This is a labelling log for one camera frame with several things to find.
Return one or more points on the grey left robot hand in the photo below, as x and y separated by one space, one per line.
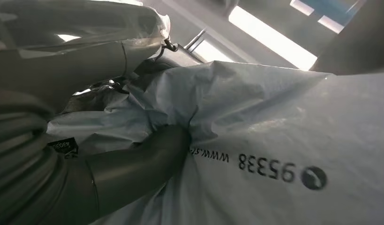
70 56

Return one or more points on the white courier bag red print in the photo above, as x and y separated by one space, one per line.
272 124

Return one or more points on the long ceiling light panel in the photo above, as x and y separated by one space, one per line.
272 38

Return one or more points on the black scanner column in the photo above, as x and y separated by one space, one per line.
362 40

